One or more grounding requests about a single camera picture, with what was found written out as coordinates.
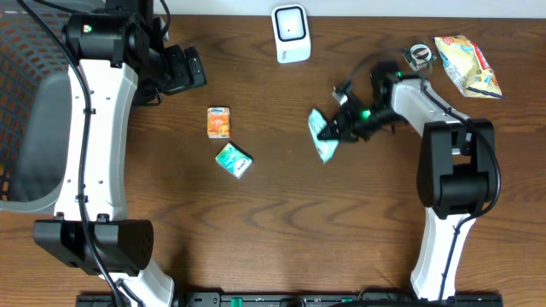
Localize teal snack wrapper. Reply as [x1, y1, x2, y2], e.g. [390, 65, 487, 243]
[308, 109, 339, 164]

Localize small orange snack packet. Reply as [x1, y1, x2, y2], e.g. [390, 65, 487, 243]
[207, 107, 230, 138]

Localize teal tissue pack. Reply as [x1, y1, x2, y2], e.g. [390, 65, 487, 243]
[215, 143, 253, 178]

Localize large orange wipes pack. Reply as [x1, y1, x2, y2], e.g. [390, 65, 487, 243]
[433, 35, 503, 99]

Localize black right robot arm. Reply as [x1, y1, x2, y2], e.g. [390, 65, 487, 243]
[314, 61, 502, 303]

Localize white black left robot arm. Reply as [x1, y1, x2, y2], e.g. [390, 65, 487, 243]
[34, 1, 206, 306]

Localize white barcode scanner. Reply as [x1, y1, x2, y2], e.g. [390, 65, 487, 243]
[270, 4, 311, 64]

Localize grey plastic mesh basket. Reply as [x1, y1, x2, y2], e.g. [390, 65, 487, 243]
[1, 1, 71, 215]

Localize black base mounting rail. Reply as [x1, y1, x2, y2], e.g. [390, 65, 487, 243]
[75, 291, 504, 307]

